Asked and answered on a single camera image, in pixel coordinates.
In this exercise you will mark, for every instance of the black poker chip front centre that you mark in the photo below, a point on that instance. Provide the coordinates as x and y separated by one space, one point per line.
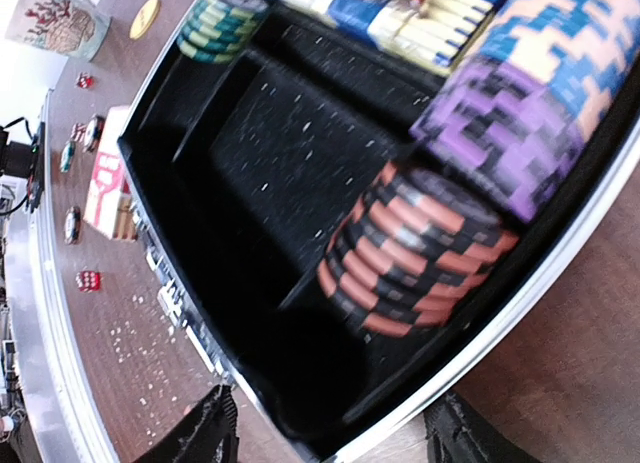
72 225

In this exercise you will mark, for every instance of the green poker chip front left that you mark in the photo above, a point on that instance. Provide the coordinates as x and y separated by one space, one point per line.
67 156

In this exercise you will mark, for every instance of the aluminium front rail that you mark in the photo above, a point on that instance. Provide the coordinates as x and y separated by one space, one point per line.
62 412

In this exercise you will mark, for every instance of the black poker chip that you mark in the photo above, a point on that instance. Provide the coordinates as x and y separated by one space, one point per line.
93 133
72 225

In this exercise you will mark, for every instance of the red die front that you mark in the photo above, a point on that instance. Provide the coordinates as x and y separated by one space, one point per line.
88 281

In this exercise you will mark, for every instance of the blue card deck box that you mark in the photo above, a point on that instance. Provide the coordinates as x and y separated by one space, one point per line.
432 34

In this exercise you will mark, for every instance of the yellow round button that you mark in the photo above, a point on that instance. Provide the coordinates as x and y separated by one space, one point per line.
144 19

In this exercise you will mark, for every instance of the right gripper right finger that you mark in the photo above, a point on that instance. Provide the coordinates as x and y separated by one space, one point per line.
456 432

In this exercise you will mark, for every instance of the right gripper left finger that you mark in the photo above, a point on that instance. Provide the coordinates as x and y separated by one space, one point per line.
208 433

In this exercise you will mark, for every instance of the black poker chip left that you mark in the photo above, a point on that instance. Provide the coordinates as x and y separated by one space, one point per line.
93 133

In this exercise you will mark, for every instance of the aluminium poker case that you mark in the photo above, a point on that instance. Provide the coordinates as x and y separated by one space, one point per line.
242 172

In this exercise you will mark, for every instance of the purple chip stack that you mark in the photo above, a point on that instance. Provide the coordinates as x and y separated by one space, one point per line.
504 131

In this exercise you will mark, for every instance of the red Texas Hold'em card box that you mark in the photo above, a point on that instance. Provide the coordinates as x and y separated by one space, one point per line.
109 201

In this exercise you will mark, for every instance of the orange black chip stack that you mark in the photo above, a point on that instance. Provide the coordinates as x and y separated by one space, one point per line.
413 246

